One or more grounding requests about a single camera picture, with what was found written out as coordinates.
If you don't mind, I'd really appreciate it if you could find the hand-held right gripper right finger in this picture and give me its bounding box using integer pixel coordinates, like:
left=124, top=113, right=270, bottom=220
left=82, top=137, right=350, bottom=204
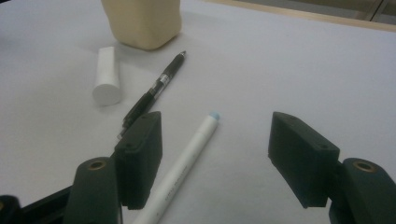
left=268, top=111, right=341, bottom=209

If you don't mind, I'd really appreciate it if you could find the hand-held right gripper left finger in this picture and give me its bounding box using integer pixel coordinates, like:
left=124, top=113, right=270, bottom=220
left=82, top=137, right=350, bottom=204
left=114, top=110, right=163, bottom=210

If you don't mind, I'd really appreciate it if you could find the white pen with blue tip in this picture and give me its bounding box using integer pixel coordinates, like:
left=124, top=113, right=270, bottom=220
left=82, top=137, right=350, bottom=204
left=132, top=110, right=221, bottom=224

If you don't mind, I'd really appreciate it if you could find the black pen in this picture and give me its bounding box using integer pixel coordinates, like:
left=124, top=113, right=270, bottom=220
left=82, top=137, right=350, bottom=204
left=117, top=50, right=187, bottom=140

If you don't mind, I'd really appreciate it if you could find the white cylindrical tube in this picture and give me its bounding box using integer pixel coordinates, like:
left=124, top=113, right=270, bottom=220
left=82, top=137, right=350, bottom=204
left=92, top=46, right=123, bottom=106

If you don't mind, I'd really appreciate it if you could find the beige pen holder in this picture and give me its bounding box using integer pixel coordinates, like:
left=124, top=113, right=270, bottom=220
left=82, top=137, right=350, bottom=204
left=100, top=0, right=183, bottom=50

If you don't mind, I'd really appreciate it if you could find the white table cover sheet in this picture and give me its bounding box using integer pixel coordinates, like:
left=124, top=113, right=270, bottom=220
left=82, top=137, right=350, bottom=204
left=0, top=0, right=396, bottom=224

